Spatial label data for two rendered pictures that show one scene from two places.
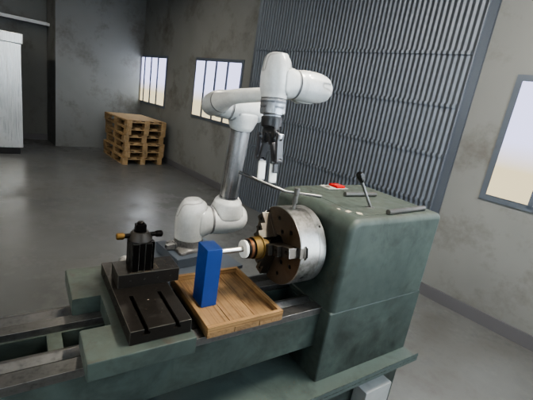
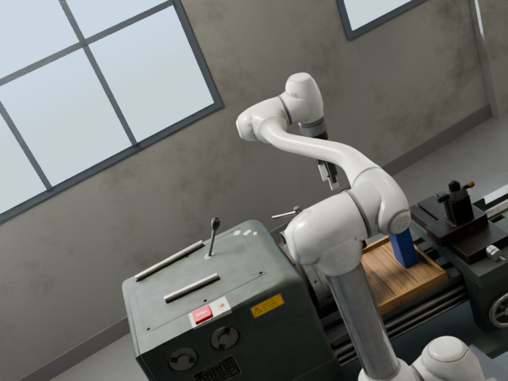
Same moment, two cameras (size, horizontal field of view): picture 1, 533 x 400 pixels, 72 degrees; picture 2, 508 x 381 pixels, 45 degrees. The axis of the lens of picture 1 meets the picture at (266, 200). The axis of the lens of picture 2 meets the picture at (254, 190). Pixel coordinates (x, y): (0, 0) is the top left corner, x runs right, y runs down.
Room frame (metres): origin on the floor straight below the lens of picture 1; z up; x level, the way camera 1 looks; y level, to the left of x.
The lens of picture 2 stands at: (3.10, 0.69, 2.44)
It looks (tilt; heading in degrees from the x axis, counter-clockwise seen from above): 27 degrees down; 209
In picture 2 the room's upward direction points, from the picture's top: 23 degrees counter-clockwise
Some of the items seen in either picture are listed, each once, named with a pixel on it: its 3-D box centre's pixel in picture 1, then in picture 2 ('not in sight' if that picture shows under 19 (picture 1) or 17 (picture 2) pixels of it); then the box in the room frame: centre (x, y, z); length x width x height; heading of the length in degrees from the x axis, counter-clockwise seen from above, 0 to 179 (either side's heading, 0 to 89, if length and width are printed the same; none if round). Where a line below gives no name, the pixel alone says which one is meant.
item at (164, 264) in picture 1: (145, 271); (456, 224); (1.14, 0.38, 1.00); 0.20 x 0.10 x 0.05; 125
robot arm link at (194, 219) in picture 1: (192, 217); (450, 373); (1.83, 0.37, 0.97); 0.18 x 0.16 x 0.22; 122
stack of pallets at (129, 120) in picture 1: (134, 137); not in sight; (7.42, 2.87, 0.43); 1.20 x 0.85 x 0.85; 43
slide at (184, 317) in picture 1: (141, 294); (455, 224); (1.07, 0.36, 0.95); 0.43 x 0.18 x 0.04; 35
